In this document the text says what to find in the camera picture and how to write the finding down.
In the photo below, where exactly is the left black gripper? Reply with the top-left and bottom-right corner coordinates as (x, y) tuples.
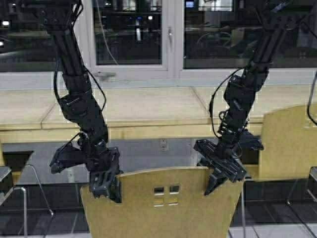
(84, 140), (123, 203)

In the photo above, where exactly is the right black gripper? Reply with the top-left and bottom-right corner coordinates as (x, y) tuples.
(194, 139), (247, 195)

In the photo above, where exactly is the plywood chair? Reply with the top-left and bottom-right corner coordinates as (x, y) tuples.
(80, 167), (243, 238)
(0, 144), (55, 238)
(244, 104), (317, 238)

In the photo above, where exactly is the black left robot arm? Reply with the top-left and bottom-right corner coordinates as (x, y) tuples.
(16, 0), (122, 203)

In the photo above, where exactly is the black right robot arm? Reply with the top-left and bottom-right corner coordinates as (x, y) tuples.
(194, 0), (317, 196)

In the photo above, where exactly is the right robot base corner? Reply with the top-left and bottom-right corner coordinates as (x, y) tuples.
(308, 167), (317, 200)

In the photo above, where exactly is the long wooden counter table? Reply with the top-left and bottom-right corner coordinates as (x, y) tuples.
(0, 85), (310, 143)

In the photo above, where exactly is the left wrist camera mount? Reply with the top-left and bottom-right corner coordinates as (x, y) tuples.
(49, 142), (86, 174)

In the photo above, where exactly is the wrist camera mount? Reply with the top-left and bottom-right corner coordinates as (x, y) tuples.
(239, 129), (264, 151)
(49, 142), (86, 174)

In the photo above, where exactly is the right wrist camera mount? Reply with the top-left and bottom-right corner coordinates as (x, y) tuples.
(239, 129), (264, 151)

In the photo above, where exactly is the wall power outlet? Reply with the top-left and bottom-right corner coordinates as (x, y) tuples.
(159, 139), (169, 151)

